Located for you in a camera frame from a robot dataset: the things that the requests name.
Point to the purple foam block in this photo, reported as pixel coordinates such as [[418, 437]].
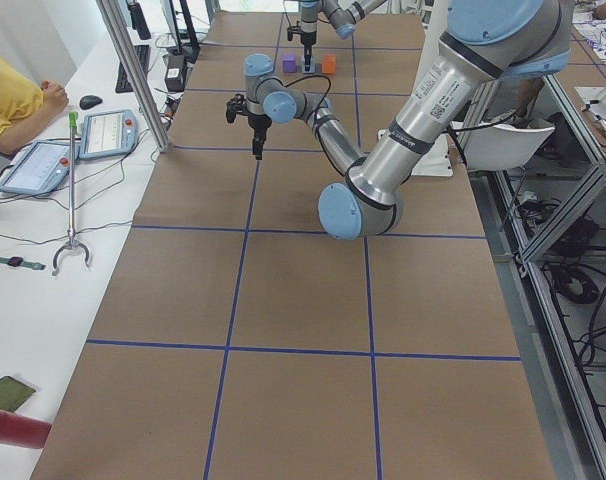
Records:
[[289, 63]]

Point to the red water bottle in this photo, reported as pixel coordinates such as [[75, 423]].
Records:
[[22, 431]]

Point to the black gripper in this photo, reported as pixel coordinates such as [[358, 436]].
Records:
[[258, 123]]

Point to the near blue teach pendant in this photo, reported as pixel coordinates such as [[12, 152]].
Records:
[[39, 170]]

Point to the silver reacher grabber tool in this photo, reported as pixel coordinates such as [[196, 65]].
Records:
[[72, 243]]

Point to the person in yellow shirt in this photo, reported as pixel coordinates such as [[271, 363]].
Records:
[[26, 108]]

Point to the orange foam block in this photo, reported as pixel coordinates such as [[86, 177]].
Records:
[[329, 64]]

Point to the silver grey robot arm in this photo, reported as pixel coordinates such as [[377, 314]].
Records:
[[482, 41], [333, 12]]

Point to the far blue teach pendant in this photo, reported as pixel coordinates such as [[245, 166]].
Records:
[[108, 134]]

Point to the light blue foam block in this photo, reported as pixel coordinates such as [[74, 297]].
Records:
[[308, 67]]

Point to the white plastic chair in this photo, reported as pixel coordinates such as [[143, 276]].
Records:
[[504, 147]]

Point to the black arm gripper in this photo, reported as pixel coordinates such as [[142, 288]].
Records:
[[308, 39]]

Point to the blue teach pendant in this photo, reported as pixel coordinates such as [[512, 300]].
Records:
[[39, 170], [108, 134]]

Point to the green strap wristwatch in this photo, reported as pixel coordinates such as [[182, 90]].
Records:
[[16, 262]]

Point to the black computer mouse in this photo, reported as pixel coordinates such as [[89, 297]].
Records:
[[87, 102]]

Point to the black power adapter box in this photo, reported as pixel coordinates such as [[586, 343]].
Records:
[[176, 73]]

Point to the aluminium frame post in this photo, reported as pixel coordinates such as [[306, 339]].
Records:
[[124, 48]]

